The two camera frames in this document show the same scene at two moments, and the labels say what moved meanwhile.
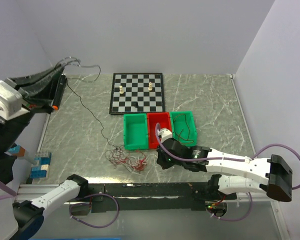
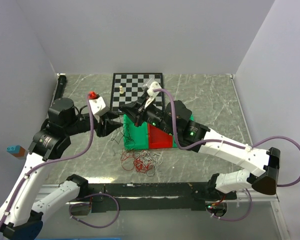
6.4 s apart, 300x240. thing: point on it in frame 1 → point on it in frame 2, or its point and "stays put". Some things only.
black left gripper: (45, 79) → (108, 126)
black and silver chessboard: (137, 92) stays put
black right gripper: (161, 161) → (137, 117)
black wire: (94, 114) → (129, 142)
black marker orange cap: (59, 92) stays put
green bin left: (135, 131) stays put
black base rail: (189, 196) stays put
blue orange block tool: (17, 150) stays put
